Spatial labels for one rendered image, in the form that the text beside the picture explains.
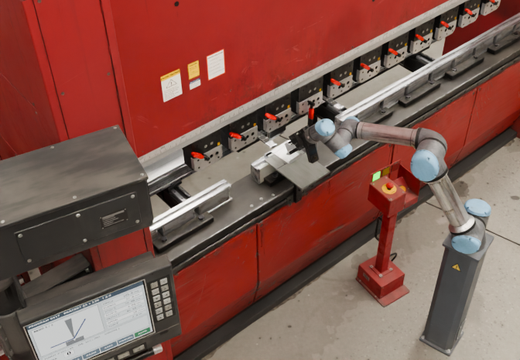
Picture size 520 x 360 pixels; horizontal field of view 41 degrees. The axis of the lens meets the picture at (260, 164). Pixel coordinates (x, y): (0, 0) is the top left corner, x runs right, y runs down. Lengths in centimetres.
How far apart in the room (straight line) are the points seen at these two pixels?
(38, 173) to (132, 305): 51
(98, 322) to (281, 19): 142
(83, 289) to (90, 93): 59
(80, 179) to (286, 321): 223
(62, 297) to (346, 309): 220
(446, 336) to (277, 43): 177
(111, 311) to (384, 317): 213
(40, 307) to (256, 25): 138
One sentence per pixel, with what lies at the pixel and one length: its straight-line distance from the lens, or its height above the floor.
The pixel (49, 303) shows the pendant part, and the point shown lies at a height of 160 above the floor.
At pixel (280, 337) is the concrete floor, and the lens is 381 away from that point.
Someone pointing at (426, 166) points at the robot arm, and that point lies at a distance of 283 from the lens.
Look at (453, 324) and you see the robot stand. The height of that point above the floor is 26.
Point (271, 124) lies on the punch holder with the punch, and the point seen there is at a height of 122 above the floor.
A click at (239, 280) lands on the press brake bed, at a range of 348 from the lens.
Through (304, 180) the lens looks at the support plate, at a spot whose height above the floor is 100.
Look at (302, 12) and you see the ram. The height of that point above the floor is 172.
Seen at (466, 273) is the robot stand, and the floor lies 65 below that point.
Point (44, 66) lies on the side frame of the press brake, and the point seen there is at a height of 208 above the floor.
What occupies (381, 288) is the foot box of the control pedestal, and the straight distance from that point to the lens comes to 392.
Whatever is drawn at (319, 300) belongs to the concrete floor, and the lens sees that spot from 396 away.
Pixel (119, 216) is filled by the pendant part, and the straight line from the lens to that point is 188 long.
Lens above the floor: 316
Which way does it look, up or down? 42 degrees down
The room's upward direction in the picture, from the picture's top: 1 degrees counter-clockwise
